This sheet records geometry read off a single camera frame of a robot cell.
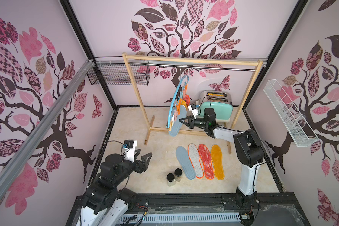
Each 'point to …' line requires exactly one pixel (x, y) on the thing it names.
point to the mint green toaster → (220, 101)
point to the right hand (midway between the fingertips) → (179, 120)
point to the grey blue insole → (184, 161)
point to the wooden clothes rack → (149, 125)
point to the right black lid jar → (178, 174)
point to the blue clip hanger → (177, 101)
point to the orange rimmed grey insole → (195, 160)
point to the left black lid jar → (170, 178)
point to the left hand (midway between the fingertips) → (145, 156)
